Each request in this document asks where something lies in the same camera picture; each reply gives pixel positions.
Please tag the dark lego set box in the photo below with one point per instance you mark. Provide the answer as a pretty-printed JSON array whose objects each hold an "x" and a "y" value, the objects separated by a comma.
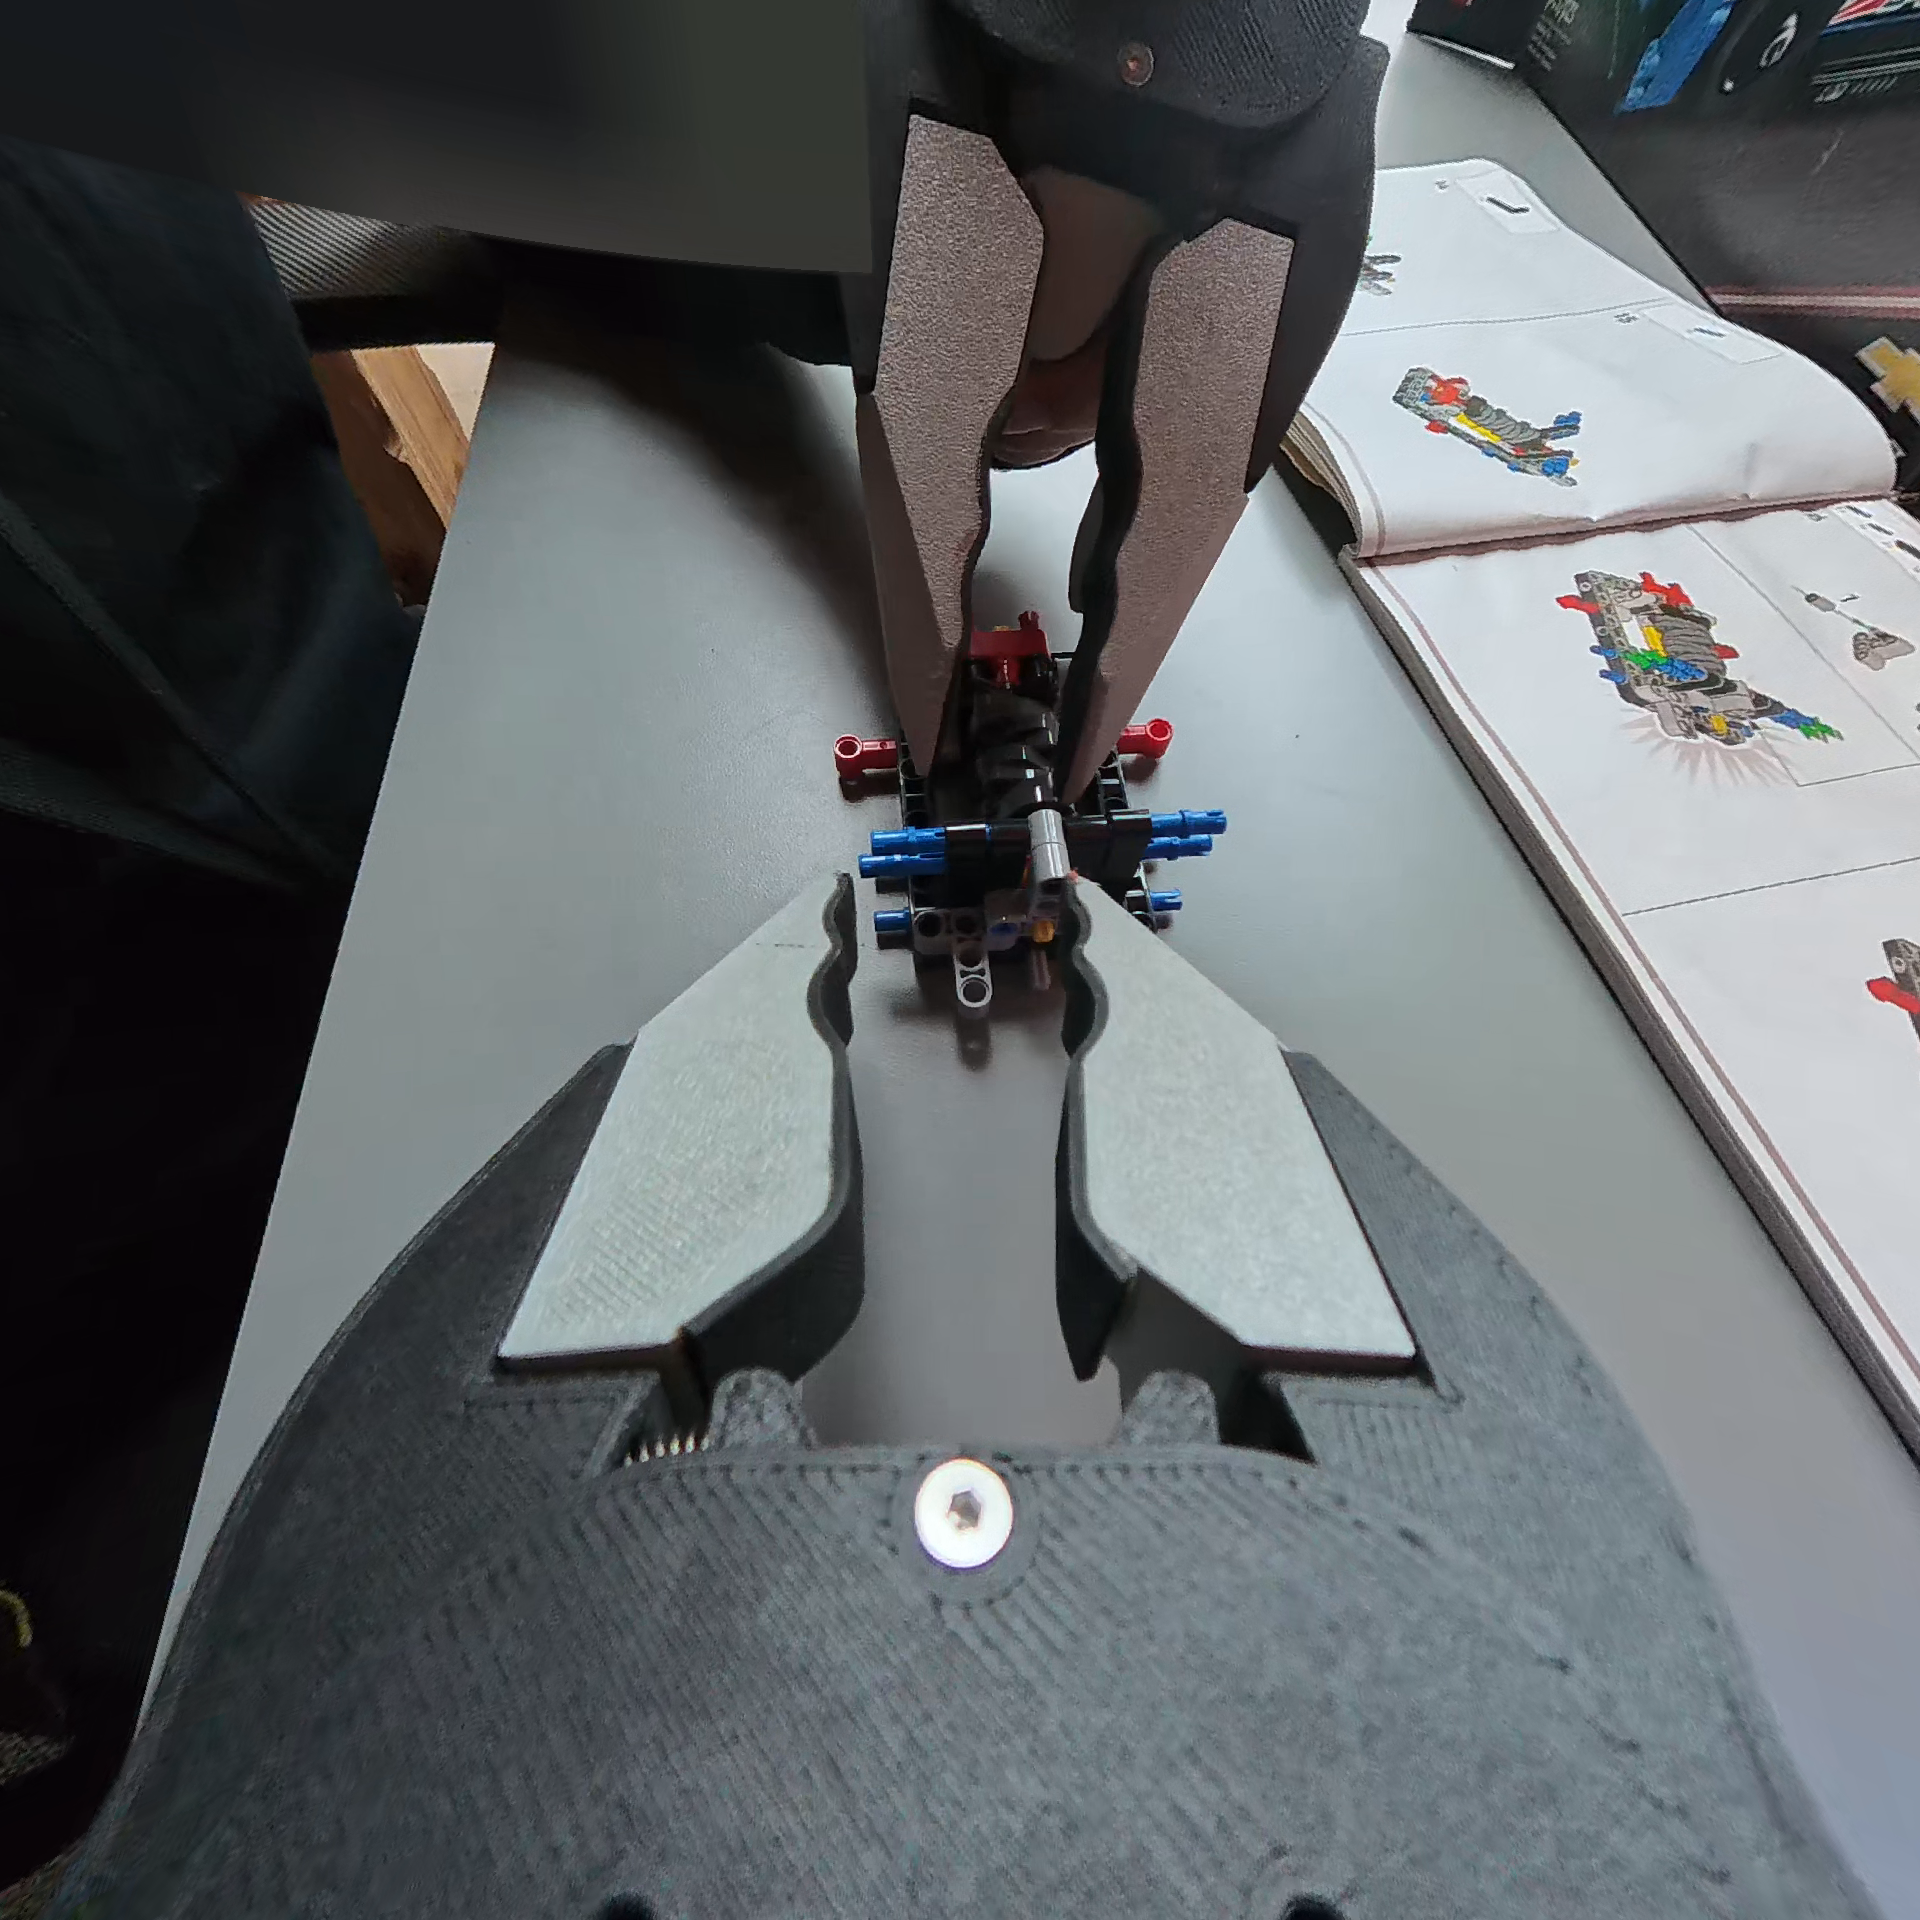
[{"x": 1769, "y": 194}]

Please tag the wooden board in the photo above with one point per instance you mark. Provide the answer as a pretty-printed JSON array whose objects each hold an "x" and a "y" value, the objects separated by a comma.
[{"x": 404, "y": 435}]

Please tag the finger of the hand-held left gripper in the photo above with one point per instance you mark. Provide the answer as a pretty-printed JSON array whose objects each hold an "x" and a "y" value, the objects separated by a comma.
[
  {"x": 1194, "y": 451},
  {"x": 945, "y": 389}
]

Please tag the black lego technic model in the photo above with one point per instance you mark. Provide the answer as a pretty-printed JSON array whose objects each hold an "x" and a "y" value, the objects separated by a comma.
[{"x": 998, "y": 749}]

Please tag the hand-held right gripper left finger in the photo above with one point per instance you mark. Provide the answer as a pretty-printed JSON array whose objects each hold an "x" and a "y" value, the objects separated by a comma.
[{"x": 704, "y": 1170}]

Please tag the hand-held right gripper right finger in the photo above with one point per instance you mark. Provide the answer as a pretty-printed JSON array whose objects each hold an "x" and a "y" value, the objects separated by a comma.
[{"x": 1214, "y": 1170}]

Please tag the grey woven fabric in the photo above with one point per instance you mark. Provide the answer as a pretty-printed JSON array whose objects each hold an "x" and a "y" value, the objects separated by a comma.
[{"x": 359, "y": 254}]

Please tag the dark cloth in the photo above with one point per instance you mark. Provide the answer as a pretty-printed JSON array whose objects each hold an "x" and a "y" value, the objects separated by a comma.
[{"x": 148, "y": 524}]

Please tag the lego instruction booklet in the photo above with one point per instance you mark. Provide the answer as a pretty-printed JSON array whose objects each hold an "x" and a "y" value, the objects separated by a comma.
[{"x": 1651, "y": 720}]

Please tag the person's left hand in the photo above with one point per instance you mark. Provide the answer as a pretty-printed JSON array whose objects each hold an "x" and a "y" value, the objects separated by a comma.
[{"x": 1050, "y": 405}]

